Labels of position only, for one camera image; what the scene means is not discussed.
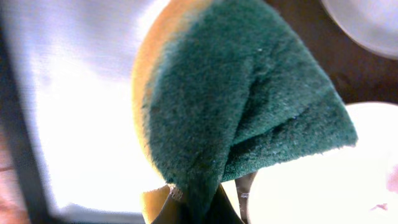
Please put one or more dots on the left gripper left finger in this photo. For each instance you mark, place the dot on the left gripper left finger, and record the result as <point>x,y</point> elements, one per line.
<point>174,210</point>

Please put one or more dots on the white plate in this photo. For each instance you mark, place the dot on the white plate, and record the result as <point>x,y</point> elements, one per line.
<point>346,185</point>

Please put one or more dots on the pale green plate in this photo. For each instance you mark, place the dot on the pale green plate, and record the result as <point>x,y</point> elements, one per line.
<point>372,24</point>

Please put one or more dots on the green yellow sponge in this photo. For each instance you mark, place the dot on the green yellow sponge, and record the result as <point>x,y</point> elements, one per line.
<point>221,89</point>

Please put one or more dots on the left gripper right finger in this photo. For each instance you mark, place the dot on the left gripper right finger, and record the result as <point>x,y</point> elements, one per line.
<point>223,209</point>

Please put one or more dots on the small grey metal tray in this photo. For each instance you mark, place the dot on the small grey metal tray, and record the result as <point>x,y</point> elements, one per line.
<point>73,130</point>

